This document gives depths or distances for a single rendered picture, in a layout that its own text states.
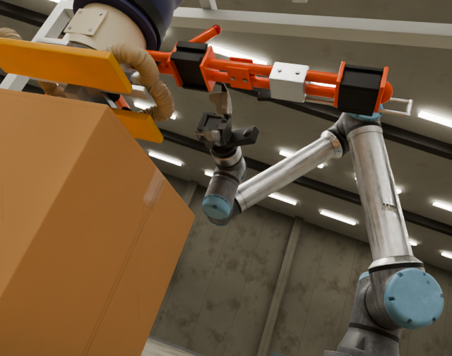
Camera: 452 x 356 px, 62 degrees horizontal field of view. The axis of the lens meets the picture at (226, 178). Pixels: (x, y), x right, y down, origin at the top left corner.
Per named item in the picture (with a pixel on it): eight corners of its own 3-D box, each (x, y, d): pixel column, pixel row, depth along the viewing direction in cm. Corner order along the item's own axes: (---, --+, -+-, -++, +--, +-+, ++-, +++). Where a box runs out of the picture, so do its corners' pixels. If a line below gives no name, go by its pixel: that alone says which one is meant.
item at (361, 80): (335, 81, 68) (341, 61, 70) (332, 107, 75) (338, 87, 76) (384, 87, 66) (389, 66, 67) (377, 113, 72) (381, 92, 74)
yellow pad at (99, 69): (-28, 40, 78) (-15, 22, 80) (5, 73, 87) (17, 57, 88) (106, 58, 67) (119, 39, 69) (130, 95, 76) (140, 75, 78)
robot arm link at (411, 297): (421, 328, 111) (369, 113, 140) (456, 327, 95) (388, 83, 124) (371, 332, 110) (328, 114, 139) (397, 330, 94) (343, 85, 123)
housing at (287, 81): (268, 77, 73) (274, 59, 74) (270, 99, 79) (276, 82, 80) (304, 82, 71) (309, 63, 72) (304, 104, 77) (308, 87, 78)
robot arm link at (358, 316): (387, 340, 125) (395, 288, 132) (412, 340, 109) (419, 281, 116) (342, 323, 127) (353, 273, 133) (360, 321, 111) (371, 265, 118)
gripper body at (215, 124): (193, 131, 102) (204, 153, 112) (222, 136, 99) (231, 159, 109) (203, 109, 104) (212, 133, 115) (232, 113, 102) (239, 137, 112)
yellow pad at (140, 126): (30, 98, 94) (40, 82, 96) (54, 121, 103) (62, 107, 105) (146, 121, 84) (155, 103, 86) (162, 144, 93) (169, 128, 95)
